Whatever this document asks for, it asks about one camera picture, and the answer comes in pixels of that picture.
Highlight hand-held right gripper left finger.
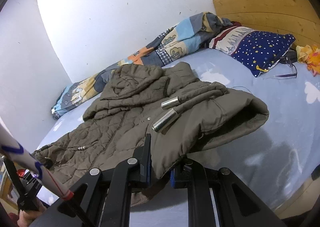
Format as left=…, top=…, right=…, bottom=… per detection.
left=30, top=133, right=152, bottom=227

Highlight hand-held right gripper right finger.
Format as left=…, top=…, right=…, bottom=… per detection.
left=170, top=158, right=288, bottom=227

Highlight olive brown hooded jacket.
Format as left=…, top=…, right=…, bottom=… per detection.
left=31, top=62, right=270, bottom=207

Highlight person's left hand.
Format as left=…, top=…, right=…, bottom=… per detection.
left=17, top=211, right=42, bottom=227

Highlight yellow wooden furniture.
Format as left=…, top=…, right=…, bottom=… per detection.
left=0, top=164, right=14, bottom=202

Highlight light blue bed sheet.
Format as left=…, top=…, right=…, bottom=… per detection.
left=35, top=47, right=320, bottom=227

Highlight patchwork printed quilt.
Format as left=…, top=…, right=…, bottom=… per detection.
left=51, top=12, right=242, bottom=120

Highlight eyeglasses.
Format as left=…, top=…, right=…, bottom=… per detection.
left=262, top=56, right=298, bottom=80

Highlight star printed blue pillow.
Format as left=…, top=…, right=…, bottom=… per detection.
left=209, top=26, right=297, bottom=78

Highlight dark cloth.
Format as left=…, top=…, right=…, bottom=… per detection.
left=282, top=50, right=298, bottom=64

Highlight yellow orange cloth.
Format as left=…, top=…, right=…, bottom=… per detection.
left=296, top=45, right=320, bottom=76

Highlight wooden headboard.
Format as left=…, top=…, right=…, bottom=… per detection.
left=212, top=0, right=320, bottom=54

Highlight wooden bed frame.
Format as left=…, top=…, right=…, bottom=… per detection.
left=275, top=177, right=315, bottom=220

